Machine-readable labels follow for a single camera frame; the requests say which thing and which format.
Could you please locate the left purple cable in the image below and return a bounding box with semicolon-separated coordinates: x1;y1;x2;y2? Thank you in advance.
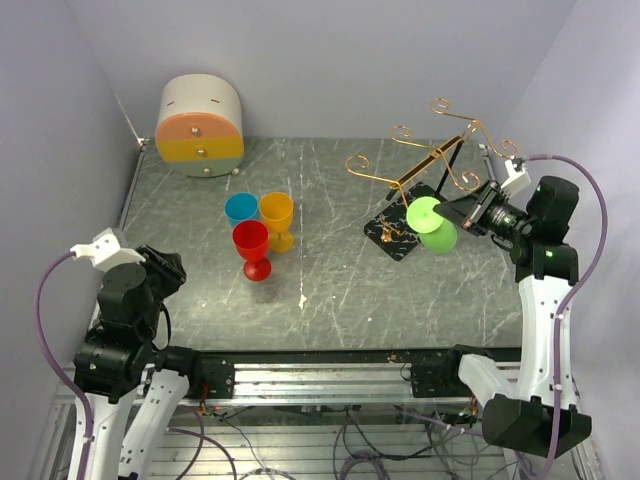
32;252;96;480

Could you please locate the round three-drawer cabinet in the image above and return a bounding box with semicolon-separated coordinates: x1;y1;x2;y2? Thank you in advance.
155;74;244;178

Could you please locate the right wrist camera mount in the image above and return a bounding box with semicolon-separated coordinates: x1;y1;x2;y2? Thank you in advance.
500;156;531;198

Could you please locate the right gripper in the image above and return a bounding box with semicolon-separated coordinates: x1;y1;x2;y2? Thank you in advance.
434;178;535;242

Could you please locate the aluminium rail frame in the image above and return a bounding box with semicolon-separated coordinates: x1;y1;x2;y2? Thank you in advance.
29;359;601;480

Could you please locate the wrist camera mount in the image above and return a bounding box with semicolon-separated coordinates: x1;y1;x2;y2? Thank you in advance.
500;156;531;198
70;228;145;272

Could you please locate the red wine glass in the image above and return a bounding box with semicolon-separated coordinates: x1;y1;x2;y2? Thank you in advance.
232;220;272;282

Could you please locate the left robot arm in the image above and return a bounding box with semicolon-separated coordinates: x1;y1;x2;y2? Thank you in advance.
71;245;204;479

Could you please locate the gold wine glass rack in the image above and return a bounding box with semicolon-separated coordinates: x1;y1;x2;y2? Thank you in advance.
345;97;521;262

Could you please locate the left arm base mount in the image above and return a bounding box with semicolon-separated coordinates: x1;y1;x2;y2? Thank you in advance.
155;346;235;400

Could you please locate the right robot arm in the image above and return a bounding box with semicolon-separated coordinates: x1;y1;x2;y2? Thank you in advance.
435;176;592;459

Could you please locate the green wine glass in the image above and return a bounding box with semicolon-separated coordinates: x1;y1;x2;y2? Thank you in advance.
406;196;457;254

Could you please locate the blue wine glass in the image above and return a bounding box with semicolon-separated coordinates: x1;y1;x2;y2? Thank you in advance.
224;192;261;228

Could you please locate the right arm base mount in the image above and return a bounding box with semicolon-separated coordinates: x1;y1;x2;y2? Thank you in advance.
409;345;495;398

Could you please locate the orange wine glass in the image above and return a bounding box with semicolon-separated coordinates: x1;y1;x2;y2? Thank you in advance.
259;192;294;253

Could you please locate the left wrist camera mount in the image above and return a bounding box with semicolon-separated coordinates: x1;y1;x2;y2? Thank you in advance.
70;228;145;272

